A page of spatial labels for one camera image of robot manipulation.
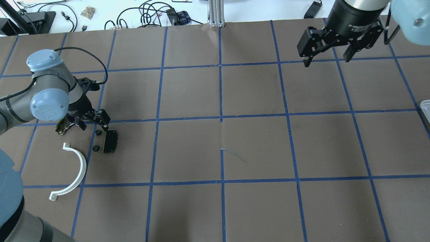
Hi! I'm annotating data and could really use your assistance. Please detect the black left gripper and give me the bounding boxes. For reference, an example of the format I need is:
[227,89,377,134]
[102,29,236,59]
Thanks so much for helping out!
[60,78,111,132]

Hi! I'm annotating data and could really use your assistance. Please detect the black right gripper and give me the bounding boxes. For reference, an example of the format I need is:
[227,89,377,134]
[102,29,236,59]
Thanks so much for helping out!
[297,0,384,68]

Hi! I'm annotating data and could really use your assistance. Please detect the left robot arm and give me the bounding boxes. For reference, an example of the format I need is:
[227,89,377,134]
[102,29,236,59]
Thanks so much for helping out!
[0,49,111,135]

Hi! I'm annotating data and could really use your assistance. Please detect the silver ribbed metal tray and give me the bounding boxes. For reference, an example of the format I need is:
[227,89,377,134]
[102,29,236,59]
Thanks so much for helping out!
[420,99,430,123]

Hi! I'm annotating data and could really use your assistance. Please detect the black brake pad plate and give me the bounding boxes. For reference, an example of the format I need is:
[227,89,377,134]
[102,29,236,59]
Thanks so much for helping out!
[103,130,118,154]

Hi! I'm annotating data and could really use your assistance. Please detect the olive green brake shoe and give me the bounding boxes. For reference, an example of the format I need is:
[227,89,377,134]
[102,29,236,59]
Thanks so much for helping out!
[55,116,75,136]

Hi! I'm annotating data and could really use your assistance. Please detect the black power adapter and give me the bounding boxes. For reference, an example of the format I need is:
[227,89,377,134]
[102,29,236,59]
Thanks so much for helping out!
[303,0,323,19]

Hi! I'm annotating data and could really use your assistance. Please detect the small bag of parts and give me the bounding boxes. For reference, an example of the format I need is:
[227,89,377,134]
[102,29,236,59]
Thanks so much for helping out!
[80,6,96,19]

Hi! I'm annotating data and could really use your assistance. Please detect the white curved plastic bracket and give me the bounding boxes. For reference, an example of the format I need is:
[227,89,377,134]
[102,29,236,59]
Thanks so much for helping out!
[49,142,87,202]

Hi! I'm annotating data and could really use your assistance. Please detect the black camera stand base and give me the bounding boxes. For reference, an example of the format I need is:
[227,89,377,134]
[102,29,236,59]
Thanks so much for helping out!
[0,0,56,36]

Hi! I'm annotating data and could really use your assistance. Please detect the right aluminium frame post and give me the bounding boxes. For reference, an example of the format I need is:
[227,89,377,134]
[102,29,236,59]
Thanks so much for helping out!
[207,0,225,28]

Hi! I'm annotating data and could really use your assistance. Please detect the tangled black cables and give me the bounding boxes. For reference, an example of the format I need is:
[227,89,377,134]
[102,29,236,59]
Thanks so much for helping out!
[104,1,204,30]

